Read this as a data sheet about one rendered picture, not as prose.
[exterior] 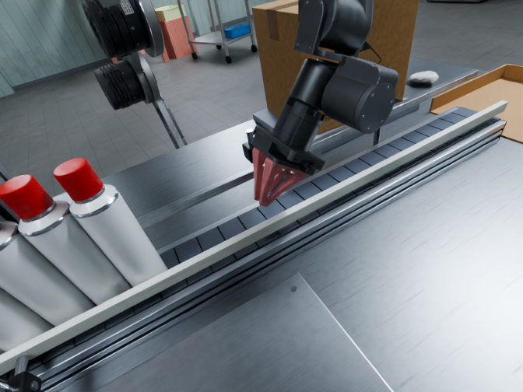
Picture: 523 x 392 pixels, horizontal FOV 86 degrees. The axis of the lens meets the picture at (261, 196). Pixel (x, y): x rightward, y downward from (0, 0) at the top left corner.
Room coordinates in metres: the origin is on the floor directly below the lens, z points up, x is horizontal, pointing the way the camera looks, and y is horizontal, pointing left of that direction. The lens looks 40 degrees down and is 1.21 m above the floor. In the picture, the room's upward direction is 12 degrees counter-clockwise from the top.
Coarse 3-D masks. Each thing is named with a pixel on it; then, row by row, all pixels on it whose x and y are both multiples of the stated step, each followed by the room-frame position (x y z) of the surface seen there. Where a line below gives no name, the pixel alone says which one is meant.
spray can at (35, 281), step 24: (0, 240) 0.22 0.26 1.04; (24, 240) 0.23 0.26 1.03; (0, 264) 0.21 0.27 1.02; (24, 264) 0.22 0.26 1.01; (48, 264) 0.23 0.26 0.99; (24, 288) 0.21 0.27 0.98; (48, 288) 0.22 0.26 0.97; (72, 288) 0.23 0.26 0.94; (48, 312) 0.21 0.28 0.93; (72, 312) 0.21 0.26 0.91
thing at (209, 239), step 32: (480, 128) 0.46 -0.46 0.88; (352, 160) 0.45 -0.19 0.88; (416, 160) 0.40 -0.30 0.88; (288, 192) 0.39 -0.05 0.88; (320, 192) 0.37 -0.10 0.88; (352, 192) 0.36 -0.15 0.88; (224, 224) 0.35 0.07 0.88; (256, 224) 0.33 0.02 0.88; (160, 256) 0.31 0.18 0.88; (192, 256) 0.29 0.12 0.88; (64, 352) 0.18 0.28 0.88
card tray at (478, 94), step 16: (480, 80) 0.71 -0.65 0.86; (496, 80) 0.74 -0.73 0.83; (512, 80) 0.72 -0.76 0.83; (448, 96) 0.67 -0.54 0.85; (464, 96) 0.68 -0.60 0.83; (480, 96) 0.67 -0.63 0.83; (496, 96) 0.65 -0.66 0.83; (512, 96) 0.63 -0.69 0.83; (432, 112) 0.64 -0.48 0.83; (512, 112) 0.56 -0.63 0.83; (512, 128) 0.50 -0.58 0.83
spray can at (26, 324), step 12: (0, 288) 0.21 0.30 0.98; (0, 300) 0.20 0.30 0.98; (12, 300) 0.21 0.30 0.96; (0, 312) 0.20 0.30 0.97; (12, 312) 0.20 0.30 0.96; (24, 312) 0.21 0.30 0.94; (0, 324) 0.19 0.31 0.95; (12, 324) 0.19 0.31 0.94; (24, 324) 0.20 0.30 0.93; (36, 324) 0.20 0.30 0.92; (48, 324) 0.21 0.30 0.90; (0, 336) 0.18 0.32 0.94; (12, 336) 0.19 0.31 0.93; (24, 336) 0.19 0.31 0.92; (36, 336) 0.19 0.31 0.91; (0, 348) 0.18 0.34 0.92
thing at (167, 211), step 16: (448, 80) 0.53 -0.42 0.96; (464, 80) 0.53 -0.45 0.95; (416, 96) 0.49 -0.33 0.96; (432, 96) 0.50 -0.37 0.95; (352, 128) 0.43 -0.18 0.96; (320, 144) 0.41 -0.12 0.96; (240, 176) 0.36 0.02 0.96; (208, 192) 0.34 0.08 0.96; (160, 208) 0.32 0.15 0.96; (176, 208) 0.32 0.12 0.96; (144, 224) 0.30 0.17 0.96
